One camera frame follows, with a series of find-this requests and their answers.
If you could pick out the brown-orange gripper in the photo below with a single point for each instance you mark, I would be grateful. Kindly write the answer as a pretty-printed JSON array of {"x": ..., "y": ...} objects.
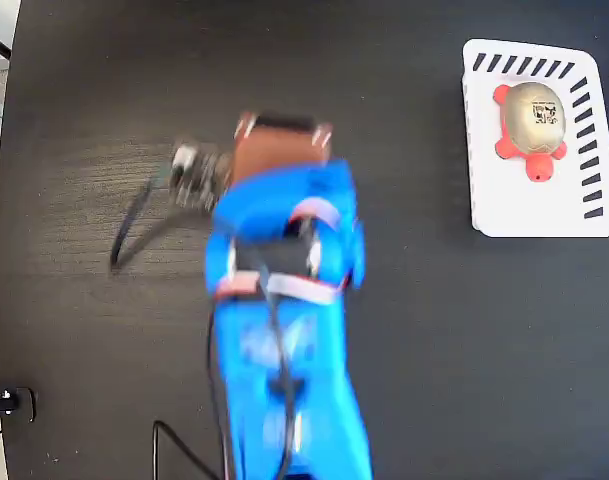
[{"x": 283, "y": 145}]

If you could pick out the red turtle toy gold shell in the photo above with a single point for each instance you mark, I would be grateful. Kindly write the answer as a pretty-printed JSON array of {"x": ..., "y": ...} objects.
[{"x": 534, "y": 117}]

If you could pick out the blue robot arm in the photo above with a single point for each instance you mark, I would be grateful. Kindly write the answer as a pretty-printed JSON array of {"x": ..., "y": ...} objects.
[{"x": 284, "y": 350}]

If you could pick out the white plastic basket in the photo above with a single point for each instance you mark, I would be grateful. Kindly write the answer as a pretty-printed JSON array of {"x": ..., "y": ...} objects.
[{"x": 514, "y": 205}]

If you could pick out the black table clamp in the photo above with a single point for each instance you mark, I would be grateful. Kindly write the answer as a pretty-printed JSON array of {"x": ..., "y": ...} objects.
[{"x": 9, "y": 402}]

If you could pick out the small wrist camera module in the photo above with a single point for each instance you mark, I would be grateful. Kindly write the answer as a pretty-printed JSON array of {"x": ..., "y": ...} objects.
[{"x": 196, "y": 172}]

